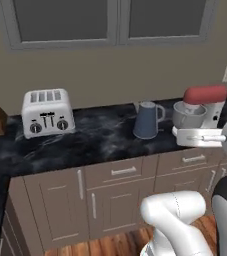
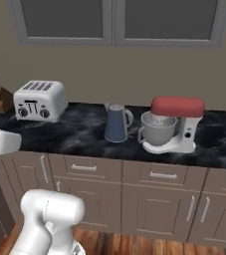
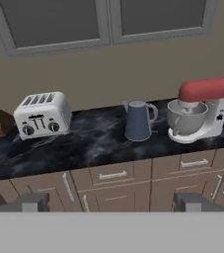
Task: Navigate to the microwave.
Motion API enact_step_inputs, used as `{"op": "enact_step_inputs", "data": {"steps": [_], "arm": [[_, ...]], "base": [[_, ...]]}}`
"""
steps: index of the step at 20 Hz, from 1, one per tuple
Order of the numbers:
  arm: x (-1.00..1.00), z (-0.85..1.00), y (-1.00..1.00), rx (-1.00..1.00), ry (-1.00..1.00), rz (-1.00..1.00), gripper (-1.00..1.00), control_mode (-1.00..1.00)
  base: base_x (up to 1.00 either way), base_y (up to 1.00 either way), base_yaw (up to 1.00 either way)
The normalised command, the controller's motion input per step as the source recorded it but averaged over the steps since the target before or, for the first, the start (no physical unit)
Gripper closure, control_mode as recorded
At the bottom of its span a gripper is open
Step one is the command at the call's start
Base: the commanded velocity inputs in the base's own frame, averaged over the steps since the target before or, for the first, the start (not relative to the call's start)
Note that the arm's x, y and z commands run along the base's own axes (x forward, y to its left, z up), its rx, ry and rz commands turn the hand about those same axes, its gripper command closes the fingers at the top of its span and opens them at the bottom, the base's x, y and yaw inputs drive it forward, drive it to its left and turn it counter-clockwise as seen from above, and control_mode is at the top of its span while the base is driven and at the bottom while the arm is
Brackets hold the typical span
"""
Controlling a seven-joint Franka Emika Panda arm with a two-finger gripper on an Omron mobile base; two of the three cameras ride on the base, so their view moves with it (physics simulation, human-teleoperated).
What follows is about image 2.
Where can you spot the beige cupboard door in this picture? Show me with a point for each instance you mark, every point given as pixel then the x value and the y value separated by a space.
pixel 98 205
pixel 220 222
pixel 28 179
pixel 157 212

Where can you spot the grey framed window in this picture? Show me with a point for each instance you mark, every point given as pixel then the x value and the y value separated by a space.
pixel 171 20
pixel 61 20

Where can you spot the brown wooden knife block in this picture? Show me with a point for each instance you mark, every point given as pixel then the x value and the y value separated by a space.
pixel 0 99

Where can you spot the beige drawer front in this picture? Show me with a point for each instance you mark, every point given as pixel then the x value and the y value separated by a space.
pixel 164 176
pixel 84 167
pixel 224 181

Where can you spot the red white stand mixer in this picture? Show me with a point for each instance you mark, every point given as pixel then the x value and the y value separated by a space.
pixel 174 126

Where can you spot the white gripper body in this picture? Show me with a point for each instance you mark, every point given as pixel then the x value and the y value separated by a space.
pixel 5 142

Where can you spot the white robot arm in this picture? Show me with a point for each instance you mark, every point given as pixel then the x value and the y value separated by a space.
pixel 48 212

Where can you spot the white four-slot toaster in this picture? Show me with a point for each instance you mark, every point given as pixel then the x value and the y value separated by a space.
pixel 40 99

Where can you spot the blue grey kettle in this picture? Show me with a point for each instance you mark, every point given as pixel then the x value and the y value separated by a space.
pixel 116 126

